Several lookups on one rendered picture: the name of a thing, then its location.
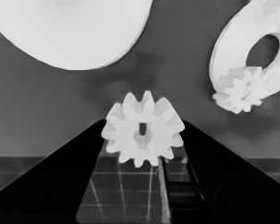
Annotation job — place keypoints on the large thick white disc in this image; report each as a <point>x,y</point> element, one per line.
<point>68,31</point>

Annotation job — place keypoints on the small white toothed gear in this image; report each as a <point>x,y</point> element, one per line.
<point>239,96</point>
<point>124,124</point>

